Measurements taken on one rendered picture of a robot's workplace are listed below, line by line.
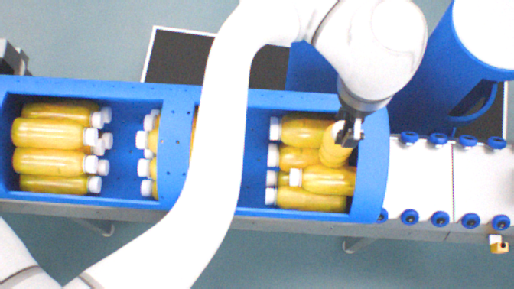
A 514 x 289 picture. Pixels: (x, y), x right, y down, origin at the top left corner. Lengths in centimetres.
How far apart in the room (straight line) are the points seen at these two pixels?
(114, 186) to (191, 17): 139
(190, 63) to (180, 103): 121
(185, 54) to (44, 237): 95
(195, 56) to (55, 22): 72
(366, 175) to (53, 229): 161
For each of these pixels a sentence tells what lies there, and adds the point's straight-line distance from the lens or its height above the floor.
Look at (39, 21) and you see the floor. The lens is 285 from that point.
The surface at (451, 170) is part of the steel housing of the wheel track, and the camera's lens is 155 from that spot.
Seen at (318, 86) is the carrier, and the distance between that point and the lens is 177.
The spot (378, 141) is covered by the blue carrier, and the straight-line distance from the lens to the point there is 120.
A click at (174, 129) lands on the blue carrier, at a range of 119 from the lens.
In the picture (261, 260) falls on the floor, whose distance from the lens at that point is 237.
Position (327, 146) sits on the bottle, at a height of 125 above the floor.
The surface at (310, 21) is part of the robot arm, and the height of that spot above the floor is 167.
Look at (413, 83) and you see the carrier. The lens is 192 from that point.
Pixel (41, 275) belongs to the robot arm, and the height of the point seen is 180.
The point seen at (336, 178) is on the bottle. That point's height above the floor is 113.
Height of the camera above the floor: 236
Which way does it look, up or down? 74 degrees down
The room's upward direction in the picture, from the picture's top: straight up
